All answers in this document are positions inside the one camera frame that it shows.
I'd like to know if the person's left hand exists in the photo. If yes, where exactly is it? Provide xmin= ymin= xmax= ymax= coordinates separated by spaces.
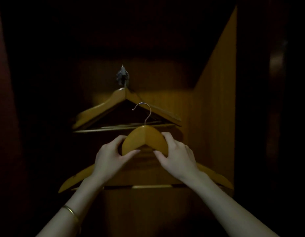
xmin=92 ymin=135 xmax=141 ymax=184

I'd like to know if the person's right hand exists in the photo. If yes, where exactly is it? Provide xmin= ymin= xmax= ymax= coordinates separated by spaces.
xmin=153 ymin=132 xmax=200 ymax=183

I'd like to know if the wooden hanger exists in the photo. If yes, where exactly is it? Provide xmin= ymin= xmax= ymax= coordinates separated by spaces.
xmin=72 ymin=87 xmax=182 ymax=134
xmin=58 ymin=102 xmax=234 ymax=194
xmin=88 ymin=120 xmax=165 ymax=129

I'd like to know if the brown wooden wardrobe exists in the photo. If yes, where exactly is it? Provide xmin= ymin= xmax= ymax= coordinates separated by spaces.
xmin=0 ymin=0 xmax=238 ymax=237

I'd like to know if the person's left forearm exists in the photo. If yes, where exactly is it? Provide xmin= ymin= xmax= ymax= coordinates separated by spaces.
xmin=36 ymin=177 xmax=103 ymax=237

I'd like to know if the person's right forearm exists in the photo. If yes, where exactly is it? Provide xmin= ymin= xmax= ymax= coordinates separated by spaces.
xmin=184 ymin=172 xmax=279 ymax=237

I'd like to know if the metal wardrobe hook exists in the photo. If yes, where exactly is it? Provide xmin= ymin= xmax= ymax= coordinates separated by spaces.
xmin=117 ymin=69 xmax=130 ymax=87

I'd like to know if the gold bracelet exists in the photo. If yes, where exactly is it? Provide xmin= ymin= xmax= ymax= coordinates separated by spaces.
xmin=62 ymin=204 xmax=82 ymax=232

